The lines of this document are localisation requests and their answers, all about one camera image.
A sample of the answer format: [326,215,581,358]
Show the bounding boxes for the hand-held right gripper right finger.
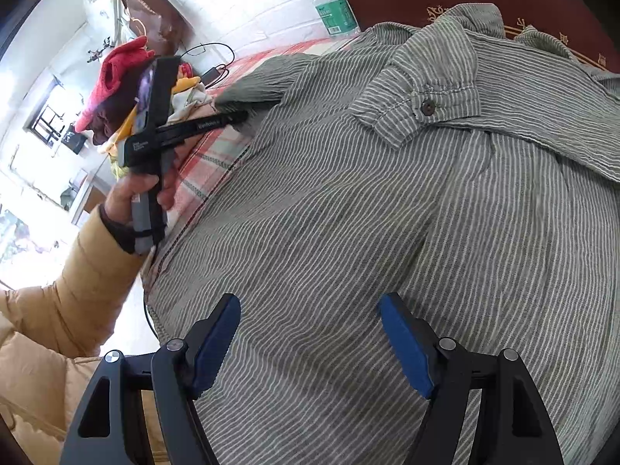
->
[378,292,565,465]

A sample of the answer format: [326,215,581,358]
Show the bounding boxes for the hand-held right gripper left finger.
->
[59,293,241,465]

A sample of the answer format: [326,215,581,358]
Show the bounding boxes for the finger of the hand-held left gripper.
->
[157,110,250,143]

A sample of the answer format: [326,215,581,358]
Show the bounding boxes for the grey striped shirt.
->
[143,2,620,465]

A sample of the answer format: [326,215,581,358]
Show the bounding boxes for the person's left forearm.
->
[0,203,158,359]

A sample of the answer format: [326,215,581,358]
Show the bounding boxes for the person's left hand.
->
[103,133,193,227]

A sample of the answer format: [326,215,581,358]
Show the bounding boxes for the yellow cloth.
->
[107,75,202,180]

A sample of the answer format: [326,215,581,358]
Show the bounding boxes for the white cloth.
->
[167,84,215,123]

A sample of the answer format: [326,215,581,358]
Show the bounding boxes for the red plaid bed sheet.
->
[165,36,350,233]

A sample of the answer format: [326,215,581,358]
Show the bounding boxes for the dark brown cloth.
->
[91,97,141,147]

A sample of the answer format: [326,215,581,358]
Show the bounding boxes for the brown leather bag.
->
[119,0,195,56]

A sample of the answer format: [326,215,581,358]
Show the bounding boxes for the black framed window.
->
[23,75,69,148]

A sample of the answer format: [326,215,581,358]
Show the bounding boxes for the clear plastic water bottle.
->
[310,0,362,38]

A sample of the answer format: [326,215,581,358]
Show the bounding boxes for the person's tan jacket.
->
[0,320,165,465]

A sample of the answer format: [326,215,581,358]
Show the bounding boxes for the black charger with cable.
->
[177,43,236,90]

